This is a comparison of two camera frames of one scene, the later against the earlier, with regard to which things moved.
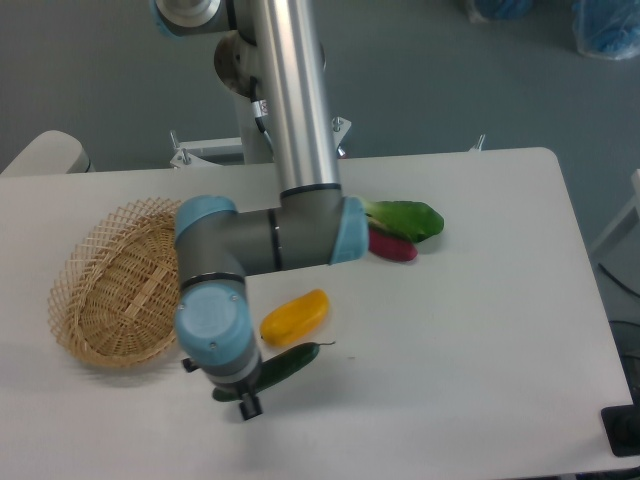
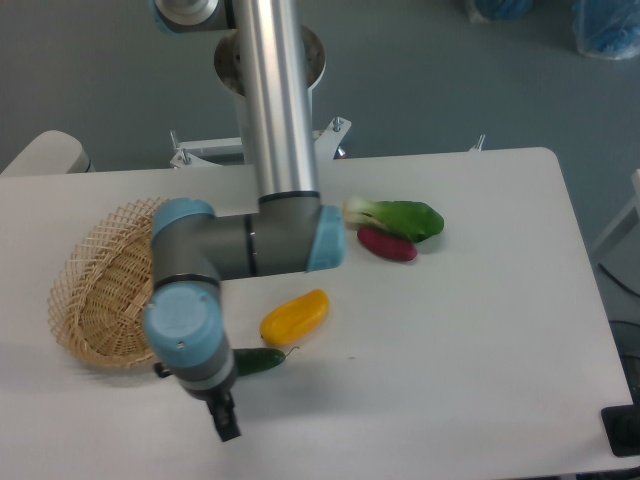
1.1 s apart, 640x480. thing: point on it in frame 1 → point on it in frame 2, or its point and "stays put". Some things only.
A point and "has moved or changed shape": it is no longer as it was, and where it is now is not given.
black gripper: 248,389 → 222,408
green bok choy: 410,219 stays put
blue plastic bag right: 607,28 stays put
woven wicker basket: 113,299 stays put
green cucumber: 275,369 has moved or changed shape
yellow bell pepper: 296,319 stays put
